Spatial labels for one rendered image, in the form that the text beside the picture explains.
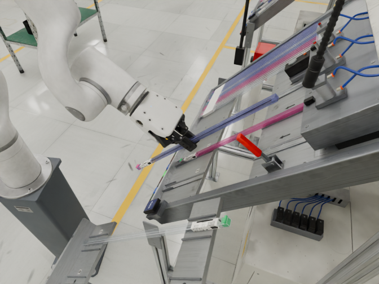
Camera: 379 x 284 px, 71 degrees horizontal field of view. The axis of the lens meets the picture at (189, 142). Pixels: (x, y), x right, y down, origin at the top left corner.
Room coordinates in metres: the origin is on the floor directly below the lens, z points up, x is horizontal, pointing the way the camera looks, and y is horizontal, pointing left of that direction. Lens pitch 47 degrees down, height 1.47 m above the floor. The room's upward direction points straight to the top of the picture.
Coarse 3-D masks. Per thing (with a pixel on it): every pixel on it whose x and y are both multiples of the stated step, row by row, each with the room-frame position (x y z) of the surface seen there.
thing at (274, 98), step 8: (272, 96) 0.39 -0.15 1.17; (256, 104) 0.41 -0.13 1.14; (264, 104) 0.39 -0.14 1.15; (240, 112) 0.42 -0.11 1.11; (248, 112) 0.40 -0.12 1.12; (224, 120) 0.43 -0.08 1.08; (232, 120) 0.41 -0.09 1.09; (208, 128) 0.44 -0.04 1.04; (216, 128) 0.42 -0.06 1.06; (192, 136) 0.46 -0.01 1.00; (200, 136) 0.44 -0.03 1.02; (168, 152) 0.47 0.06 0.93; (152, 160) 0.49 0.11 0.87
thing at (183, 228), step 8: (184, 224) 0.23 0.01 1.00; (224, 224) 0.20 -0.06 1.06; (136, 232) 0.26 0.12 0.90; (144, 232) 0.25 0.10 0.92; (152, 232) 0.24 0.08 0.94; (160, 232) 0.23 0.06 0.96; (168, 232) 0.22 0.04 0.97; (176, 232) 0.22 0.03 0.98; (184, 232) 0.21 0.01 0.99; (88, 240) 0.30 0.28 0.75; (96, 240) 0.29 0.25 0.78; (104, 240) 0.28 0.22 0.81; (112, 240) 0.26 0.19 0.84; (120, 240) 0.26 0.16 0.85; (128, 240) 0.25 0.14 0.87
